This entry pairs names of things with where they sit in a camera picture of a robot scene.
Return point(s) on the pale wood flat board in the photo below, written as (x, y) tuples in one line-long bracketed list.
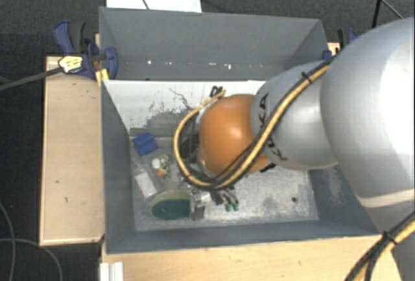
[(73, 156)]

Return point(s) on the grey metal bin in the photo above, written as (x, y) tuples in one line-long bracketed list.
[(207, 43)]

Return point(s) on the clear plastic bottle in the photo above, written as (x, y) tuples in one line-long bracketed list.
[(145, 184)]

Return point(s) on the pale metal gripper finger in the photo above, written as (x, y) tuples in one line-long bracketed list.
[(201, 198), (199, 212)]

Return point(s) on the blue sponge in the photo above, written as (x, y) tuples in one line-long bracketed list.
[(145, 143)]

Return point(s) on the small white and orange toy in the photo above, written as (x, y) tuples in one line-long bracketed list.
[(162, 165)]

